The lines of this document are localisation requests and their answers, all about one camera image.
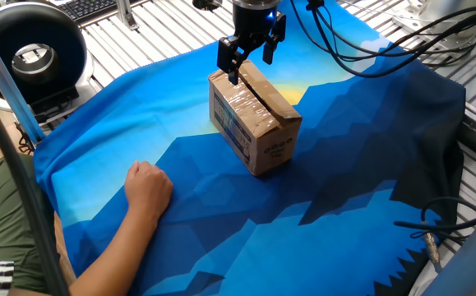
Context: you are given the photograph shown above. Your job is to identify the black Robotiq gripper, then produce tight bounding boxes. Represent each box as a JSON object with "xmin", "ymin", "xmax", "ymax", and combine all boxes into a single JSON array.
[{"xmin": 216, "ymin": 3, "xmax": 287, "ymax": 86}]

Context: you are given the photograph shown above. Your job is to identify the brown cardboard box with print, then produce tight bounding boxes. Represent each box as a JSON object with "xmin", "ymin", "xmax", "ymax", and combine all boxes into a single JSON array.
[{"xmin": 207, "ymin": 59, "xmax": 303, "ymax": 178}]

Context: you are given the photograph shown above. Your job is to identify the person's bare forearm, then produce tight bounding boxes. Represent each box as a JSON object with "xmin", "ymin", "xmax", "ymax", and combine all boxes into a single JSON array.
[{"xmin": 68, "ymin": 205, "xmax": 161, "ymax": 296}]

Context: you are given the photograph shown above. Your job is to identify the person's bare hand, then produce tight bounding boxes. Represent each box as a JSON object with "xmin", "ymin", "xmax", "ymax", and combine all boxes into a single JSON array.
[{"xmin": 123, "ymin": 160, "xmax": 175, "ymax": 223}]

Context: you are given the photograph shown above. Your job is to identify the small black fixture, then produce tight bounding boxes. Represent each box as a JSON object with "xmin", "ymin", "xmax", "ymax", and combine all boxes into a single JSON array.
[{"xmin": 192, "ymin": 0, "xmax": 223, "ymax": 12}]

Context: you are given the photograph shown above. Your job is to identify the blue mountain landscape cloth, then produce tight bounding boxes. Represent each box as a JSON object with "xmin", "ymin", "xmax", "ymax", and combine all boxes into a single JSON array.
[{"xmin": 33, "ymin": 0, "xmax": 468, "ymax": 296}]

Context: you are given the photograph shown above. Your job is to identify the black computer keyboard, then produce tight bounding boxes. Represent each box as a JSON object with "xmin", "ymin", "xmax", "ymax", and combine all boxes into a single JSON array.
[{"xmin": 55, "ymin": 0, "xmax": 120, "ymax": 22}]

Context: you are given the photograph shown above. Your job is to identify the silver mounting plate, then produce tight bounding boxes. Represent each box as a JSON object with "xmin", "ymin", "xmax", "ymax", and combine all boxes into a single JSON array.
[{"xmin": 391, "ymin": 0, "xmax": 476, "ymax": 49}]

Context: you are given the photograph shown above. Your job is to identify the person's bare leg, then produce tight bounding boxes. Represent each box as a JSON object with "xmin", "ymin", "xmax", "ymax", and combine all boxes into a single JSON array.
[{"xmin": 53, "ymin": 212, "xmax": 77, "ymax": 287}]

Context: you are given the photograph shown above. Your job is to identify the green shorts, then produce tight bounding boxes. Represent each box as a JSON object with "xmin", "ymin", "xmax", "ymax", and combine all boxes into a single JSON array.
[{"xmin": 0, "ymin": 154, "xmax": 58, "ymax": 295}]

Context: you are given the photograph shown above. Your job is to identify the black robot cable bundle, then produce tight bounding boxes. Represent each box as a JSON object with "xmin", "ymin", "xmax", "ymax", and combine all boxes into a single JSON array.
[{"xmin": 289, "ymin": 0, "xmax": 476, "ymax": 79}]

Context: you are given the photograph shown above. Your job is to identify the silver metal bracket post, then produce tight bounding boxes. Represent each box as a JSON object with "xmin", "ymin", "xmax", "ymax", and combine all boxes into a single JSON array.
[{"xmin": 115, "ymin": 0, "xmax": 141, "ymax": 32}]

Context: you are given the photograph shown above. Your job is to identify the thin black wires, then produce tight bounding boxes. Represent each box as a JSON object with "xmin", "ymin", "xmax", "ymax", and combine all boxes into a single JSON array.
[{"xmin": 14, "ymin": 122, "xmax": 37, "ymax": 156}]

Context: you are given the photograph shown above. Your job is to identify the aluminium frame post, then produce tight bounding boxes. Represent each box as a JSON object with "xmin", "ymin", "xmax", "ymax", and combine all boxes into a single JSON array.
[{"xmin": 0, "ymin": 14, "xmax": 46, "ymax": 146}]

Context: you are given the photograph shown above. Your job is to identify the black cable with metal plug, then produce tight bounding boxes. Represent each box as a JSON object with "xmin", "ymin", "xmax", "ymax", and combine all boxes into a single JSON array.
[{"xmin": 393, "ymin": 196, "xmax": 476, "ymax": 265}]

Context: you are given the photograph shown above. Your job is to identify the dark grey curved hose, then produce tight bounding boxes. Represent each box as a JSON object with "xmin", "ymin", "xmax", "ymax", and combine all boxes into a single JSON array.
[{"xmin": 0, "ymin": 77, "xmax": 71, "ymax": 296}]

